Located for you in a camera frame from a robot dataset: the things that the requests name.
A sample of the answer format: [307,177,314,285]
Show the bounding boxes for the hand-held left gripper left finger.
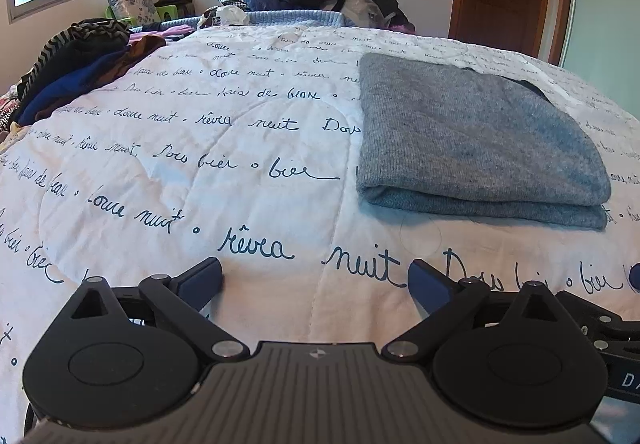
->
[52,256,251,365]

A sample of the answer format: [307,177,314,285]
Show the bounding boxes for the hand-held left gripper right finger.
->
[380,259,583,365]

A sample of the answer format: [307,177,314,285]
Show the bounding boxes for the grey sweater with navy sleeves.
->
[355,52,613,231]

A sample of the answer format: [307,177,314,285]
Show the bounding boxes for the white script-print quilt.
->
[0,21,640,444]

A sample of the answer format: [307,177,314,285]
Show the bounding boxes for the royal blue garment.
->
[20,49,133,120]

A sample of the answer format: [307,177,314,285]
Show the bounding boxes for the brown garment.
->
[35,34,167,120]

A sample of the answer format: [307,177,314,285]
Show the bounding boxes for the purple garment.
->
[129,24,193,42]

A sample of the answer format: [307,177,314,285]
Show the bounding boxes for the red floral blanket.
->
[0,89,26,135]

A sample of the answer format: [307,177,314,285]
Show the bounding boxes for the glass sliding wardrobe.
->
[557,0,640,80]

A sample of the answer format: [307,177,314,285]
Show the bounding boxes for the white crumpled garment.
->
[217,4,251,27]

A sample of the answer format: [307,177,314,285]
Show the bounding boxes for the green box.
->
[105,1,193,22]

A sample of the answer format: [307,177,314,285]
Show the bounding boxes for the black white striped garment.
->
[20,19,132,97]

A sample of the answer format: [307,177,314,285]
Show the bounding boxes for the grey plastic bag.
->
[340,0,383,27]

